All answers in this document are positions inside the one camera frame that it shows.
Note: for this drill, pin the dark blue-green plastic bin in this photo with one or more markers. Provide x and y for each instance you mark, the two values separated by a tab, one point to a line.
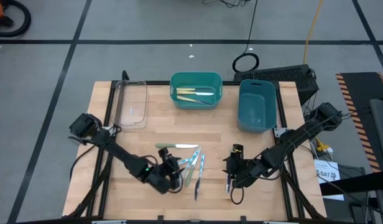
256	115

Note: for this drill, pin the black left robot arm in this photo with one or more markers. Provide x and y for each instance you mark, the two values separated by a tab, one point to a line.
117	151

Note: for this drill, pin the yellow power plugs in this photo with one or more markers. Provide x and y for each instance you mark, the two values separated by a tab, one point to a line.
322	146

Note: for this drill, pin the clear plastic container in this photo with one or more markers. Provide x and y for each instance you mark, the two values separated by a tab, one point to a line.
131	105

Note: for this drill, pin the black hazard-striped floor mat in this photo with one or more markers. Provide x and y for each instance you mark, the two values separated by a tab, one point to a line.
359	93

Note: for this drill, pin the grey cart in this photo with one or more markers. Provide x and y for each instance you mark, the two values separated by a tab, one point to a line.
381	140

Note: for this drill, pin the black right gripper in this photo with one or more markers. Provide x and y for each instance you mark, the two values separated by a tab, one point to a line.
250	171

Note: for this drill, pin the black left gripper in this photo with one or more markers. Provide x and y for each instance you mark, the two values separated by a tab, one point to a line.
162	180

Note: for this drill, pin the white paper label sheet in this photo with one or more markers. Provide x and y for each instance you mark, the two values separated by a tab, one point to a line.
326	174

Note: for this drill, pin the black metal table frame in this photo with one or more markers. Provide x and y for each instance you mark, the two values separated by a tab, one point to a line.
157	83

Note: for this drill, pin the teal plastic bin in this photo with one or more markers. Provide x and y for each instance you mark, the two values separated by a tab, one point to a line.
196	81

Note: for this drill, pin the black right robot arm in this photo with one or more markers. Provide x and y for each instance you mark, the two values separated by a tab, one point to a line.
297	137

